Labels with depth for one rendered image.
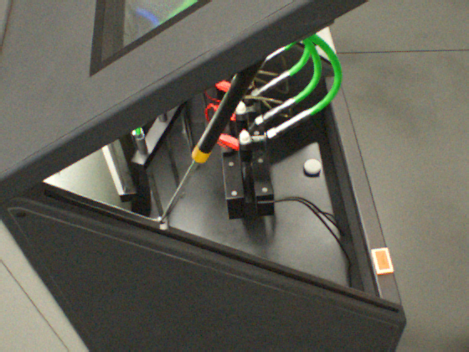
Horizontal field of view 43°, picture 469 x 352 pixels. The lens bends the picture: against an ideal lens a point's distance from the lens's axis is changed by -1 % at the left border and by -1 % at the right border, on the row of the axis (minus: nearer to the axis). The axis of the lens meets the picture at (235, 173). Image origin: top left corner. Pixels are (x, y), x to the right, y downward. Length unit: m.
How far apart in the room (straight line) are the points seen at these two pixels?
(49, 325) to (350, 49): 2.31
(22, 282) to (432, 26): 2.67
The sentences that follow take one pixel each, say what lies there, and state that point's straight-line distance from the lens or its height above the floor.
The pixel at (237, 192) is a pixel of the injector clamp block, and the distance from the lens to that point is 1.27.
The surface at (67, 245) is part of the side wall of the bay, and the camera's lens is 0.83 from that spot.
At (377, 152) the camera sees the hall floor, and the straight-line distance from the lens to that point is 2.63.
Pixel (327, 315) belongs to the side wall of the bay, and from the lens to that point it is 1.08.
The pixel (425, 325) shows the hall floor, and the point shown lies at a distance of 2.25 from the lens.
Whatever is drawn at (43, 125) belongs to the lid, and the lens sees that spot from 0.67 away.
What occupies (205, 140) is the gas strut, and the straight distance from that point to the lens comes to 0.69.
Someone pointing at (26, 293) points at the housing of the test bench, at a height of 1.21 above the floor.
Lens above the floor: 2.01
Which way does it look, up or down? 53 degrees down
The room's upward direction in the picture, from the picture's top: 6 degrees counter-clockwise
